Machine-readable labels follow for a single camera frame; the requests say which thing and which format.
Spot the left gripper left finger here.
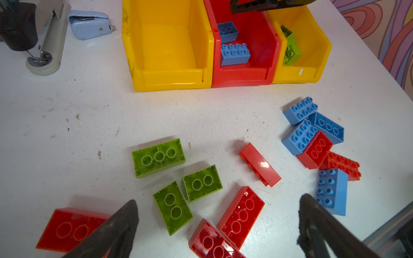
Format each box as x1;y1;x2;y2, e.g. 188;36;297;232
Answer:
64;200;139;258

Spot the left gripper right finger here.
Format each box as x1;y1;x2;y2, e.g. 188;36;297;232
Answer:
297;193;378;258

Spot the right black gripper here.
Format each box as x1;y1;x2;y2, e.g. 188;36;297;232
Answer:
230;0;315;14

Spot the red middle bin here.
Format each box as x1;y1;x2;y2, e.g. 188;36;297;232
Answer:
203;0;282;88

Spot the blue brick bottom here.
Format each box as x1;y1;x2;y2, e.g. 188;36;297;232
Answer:
316;169;348;216

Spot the red brick far left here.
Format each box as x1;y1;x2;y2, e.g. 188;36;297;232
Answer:
36;207;110;253

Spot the red studded brick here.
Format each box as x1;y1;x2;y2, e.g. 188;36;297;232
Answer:
319;151;361;181

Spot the left yellow bin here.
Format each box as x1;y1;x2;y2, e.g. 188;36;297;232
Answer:
122;1;215;92

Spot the yellow bin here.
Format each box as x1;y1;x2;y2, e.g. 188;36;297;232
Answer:
122;1;215;92
266;6;332;84

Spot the red brick centre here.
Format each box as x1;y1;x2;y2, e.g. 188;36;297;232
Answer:
297;131;333;169

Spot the red long brick diagonal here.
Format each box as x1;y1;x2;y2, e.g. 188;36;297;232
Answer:
217;186;265;249

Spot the green long brick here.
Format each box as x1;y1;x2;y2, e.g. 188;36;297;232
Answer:
132;138;186;178

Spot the right yellow bin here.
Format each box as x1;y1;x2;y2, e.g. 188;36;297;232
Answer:
266;6;332;84

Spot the red long brick bottom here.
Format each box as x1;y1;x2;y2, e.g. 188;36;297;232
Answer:
188;219;245;258

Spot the red brick on side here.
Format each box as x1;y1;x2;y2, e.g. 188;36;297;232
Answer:
239;143;282;187

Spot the green brick square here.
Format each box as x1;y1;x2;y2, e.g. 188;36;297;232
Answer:
182;164;223;203

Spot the small blue stapler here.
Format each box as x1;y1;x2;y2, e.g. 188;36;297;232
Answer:
67;10;116;40

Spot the grey stapler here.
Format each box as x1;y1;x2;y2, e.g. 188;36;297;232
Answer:
26;0;71;75

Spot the table edge rail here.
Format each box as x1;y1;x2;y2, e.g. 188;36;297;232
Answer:
364;203;413;258

